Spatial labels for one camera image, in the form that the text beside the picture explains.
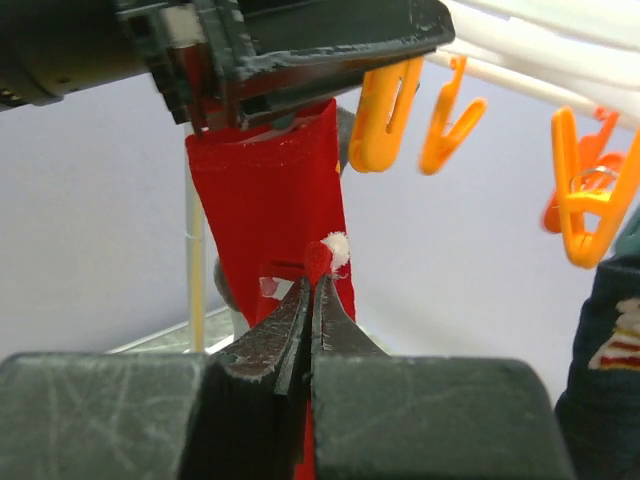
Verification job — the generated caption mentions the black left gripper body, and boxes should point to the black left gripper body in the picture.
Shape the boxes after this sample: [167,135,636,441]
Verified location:
[1,1,236,132]

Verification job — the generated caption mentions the red sock with stripes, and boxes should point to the red sock with stripes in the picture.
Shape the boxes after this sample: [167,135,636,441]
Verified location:
[257,232,356,321]

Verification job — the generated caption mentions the white and silver drying rack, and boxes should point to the white and silver drying rack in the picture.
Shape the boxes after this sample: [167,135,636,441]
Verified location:
[185,156,241,354]

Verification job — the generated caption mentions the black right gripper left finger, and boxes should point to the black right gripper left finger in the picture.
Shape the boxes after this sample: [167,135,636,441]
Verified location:
[1,279,310,479]

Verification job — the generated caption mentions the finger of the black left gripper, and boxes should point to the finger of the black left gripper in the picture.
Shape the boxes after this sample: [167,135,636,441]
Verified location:
[219,1,455,129]

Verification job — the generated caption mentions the orange clothes peg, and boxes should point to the orange clothes peg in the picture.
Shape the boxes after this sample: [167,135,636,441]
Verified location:
[348,57,424,173]
[551,106,639,269]
[419,55,487,175]

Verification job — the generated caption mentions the grey hanging sock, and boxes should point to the grey hanging sock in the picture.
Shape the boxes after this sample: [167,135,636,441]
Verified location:
[213,107,355,312]

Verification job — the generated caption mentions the dark navy hanging sock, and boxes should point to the dark navy hanging sock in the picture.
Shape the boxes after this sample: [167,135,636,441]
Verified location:
[555,255,639,479]

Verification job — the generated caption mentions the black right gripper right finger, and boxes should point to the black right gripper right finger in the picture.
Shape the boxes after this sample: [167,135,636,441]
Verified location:
[311,277,574,479]

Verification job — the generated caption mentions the red penguin sock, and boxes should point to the red penguin sock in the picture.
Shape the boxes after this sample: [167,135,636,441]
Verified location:
[186,100,346,326]

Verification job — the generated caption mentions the white clip hanger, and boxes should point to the white clip hanger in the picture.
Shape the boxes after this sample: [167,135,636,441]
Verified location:
[427,0,639,130]

